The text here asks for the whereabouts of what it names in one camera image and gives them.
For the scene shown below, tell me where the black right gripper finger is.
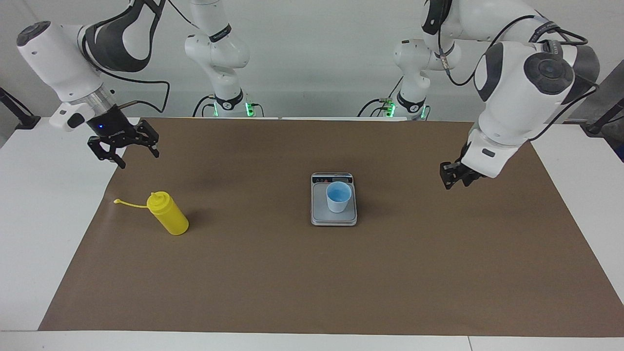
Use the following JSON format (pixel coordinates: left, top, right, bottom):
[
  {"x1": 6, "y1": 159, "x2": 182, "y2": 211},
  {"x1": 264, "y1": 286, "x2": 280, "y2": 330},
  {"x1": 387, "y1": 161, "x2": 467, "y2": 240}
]
[
  {"x1": 134, "y1": 119, "x2": 160, "y2": 159},
  {"x1": 88, "y1": 139, "x2": 126, "y2": 170}
]

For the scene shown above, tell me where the silver digital kitchen scale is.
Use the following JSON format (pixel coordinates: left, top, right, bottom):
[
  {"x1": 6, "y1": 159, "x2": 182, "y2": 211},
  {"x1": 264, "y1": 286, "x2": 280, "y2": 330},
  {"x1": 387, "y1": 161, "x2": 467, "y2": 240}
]
[{"x1": 310, "y1": 172, "x2": 358, "y2": 227}]

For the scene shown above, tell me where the black clamp mount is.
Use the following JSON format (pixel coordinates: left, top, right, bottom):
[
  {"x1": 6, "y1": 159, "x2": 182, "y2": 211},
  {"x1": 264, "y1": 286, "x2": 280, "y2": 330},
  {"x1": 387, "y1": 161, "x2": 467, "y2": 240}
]
[
  {"x1": 0, "y1": 87, "x2": 41, "y2": 130},
  {"x1": 585, "y1": 97, "x2": 624, "y2": 136}
]

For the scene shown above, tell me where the brown paper table mat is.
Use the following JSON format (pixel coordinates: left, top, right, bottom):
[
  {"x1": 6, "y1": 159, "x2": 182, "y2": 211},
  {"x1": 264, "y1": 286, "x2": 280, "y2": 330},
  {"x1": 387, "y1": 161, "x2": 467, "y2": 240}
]
[{"x1": 38, "y1": 117, "x2": 624, "y2": 338}]

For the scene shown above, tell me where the black right arm base cable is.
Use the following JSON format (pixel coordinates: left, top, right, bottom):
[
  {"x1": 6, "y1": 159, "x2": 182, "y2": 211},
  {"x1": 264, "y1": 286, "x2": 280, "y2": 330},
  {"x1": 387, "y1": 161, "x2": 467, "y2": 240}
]
[{"x1": 192, "y1": 94, "x2": 217, "y2": 118}]

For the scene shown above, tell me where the light blue plastic cup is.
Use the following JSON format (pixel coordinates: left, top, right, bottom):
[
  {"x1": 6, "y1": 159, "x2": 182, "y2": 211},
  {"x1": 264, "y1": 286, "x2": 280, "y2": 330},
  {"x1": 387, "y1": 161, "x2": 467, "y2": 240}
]
[{"x1": 326, "y1": 181, "x2": 352, "y2": 214}]

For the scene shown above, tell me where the yellow squeeze bottle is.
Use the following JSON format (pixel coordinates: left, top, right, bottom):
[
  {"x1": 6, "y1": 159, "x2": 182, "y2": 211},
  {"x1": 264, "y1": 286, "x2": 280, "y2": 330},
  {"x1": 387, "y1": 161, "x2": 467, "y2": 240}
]
[{"x1": 114, "y1": 191, "x2": 189, "y2": 235}]

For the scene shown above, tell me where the black arm base cable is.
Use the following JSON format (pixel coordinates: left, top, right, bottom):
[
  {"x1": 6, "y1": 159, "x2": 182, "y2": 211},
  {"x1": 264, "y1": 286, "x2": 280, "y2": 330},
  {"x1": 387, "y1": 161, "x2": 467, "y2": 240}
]
[
  {"x1": 357, "y1": 76, "x2": 405, "y2": 117},
  {"x1": 192, "y1": 94, "x2": 217, "y2": 118}
]

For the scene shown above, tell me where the black left arm base cable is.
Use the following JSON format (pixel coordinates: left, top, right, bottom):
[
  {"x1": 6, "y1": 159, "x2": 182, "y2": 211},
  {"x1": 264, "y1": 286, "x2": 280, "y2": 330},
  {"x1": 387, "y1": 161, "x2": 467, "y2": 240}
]
[{"x1": 357, "y1": 76, "x2": 405, "y2": 117}]

